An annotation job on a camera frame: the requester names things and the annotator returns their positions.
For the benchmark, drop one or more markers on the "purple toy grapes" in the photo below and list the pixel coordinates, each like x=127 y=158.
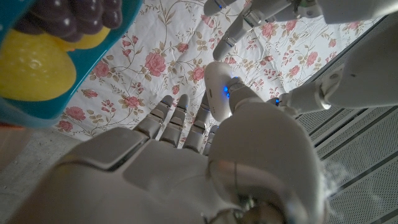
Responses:
x=77 y=18

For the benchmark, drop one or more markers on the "rose print backdrop curtain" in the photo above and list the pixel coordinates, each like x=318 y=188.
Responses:
x=161 y=37

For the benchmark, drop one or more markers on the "dark grey partition panel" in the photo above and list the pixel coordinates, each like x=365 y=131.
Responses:
x=357 y=155

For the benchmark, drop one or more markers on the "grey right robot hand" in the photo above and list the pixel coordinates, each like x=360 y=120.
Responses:
x=155 y=186

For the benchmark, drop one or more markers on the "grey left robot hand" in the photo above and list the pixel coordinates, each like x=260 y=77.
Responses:
x=367 y=71

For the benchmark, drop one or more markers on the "teal basket with orange rim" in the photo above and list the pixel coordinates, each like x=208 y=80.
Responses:
x=87 y=68

